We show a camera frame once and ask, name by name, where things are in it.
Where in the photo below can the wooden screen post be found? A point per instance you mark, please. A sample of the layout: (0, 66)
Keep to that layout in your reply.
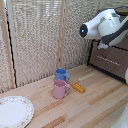
(61, 33)
(7, 43)

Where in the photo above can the white floral rimmed plate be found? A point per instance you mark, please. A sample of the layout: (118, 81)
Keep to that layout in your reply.
(15, 111)

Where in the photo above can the orange bar with white stripes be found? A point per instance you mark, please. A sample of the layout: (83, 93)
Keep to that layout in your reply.
(78, 87)

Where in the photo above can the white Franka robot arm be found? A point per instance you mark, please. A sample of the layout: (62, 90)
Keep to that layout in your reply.
(103, 25)

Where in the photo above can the bamboo blind screen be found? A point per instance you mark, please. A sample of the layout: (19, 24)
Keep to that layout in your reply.
(2, 66)
(33, 40)
(71, 50)

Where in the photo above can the blue ceramic mug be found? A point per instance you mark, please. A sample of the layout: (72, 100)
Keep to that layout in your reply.
(61, 74)

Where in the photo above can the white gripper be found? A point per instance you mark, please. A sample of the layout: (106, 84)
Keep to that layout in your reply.
(102, 45)

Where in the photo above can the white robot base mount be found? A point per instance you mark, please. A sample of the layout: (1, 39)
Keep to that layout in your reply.
(122, 120)

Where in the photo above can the pink ceramic mug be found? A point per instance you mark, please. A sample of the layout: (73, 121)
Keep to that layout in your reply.
(60, 90)

